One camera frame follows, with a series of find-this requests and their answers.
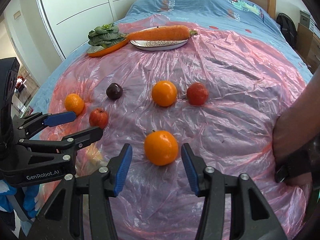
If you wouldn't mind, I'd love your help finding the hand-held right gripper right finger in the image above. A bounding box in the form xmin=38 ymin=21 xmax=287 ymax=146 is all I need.
xmin=181 ymin=143 xmax=288 ymax=240

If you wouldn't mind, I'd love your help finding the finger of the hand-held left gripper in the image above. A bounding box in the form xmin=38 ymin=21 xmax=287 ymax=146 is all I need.
xmin=15 ymin=111 xmax=77 ymax=141
xmin=18 ymin=126 xmax=104 ymax=162

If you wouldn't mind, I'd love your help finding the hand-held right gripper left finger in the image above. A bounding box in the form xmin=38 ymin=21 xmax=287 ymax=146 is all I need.
xmin=27 ymin=144 xmax=133 ymax=240

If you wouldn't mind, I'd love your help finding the orange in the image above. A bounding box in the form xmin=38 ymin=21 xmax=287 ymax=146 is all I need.
xmin=64 ymin=93 xmax=85 ymax=117
xmin=144 ymin=130 xmax=179 ymax=166
xmin=151 ymin=80 xmax=178 ymax=107

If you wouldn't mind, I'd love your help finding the yellow apple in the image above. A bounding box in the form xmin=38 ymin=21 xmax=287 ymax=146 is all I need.
xmin=86 ymin=150 xmax=104 ymax=167

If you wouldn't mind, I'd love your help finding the red apple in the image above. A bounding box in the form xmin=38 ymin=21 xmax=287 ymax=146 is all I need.
xmin=89 ymin=108 xmax=109 ymax=130

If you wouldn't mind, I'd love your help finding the dark purple plum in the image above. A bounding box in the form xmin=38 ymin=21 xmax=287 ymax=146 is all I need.
xmin=106 ymin=83 xmax=123 ymax=100

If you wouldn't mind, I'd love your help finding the red tomato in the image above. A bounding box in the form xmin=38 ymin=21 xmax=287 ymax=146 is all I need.
xmin=186 ymin=82 xmax=209 ymax=106

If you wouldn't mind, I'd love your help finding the person's left hand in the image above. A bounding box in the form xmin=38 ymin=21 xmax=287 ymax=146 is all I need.
xmin=0 ymin=179 xmax=43 ymax=220

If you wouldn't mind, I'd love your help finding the pink plastic sheet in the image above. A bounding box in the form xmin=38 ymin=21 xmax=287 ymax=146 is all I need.
xmin=41 ymin=14 xmax=312 ymax=240

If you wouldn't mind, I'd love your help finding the orange plate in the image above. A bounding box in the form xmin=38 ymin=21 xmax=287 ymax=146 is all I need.
xmin=87 ymin=33 xmax=130 ymax=57

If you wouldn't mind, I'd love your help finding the green bok choy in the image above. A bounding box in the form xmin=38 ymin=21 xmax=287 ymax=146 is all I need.
xmin=88 ymin=23 xmax=127 ymax=48

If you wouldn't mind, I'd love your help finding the white wardrobe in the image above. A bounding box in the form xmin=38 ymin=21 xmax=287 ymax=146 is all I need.
xmin=34 ymin=0 xmax=140 ymax=61

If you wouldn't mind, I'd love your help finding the white oval plate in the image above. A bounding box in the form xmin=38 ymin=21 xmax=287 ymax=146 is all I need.
xmin=130 ymin=31 xmax=192 ymax=52

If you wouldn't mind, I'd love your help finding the carrot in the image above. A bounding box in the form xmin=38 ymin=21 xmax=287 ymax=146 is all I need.
xmin=128 ymin=25 xmax=198 ymax=42

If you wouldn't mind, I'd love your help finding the black backpack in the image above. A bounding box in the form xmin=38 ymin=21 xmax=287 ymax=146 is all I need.
xmin=276 ymin=13 xmax=298 ymax=49

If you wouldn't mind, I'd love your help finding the wooden dresser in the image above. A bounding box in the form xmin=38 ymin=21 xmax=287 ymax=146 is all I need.
xmin=296 ymin=22 xmax=320 ymax=67

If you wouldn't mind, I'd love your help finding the white printer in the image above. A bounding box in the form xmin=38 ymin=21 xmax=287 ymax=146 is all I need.
xmin=299 ymin=10 xmax=312 ymax=30

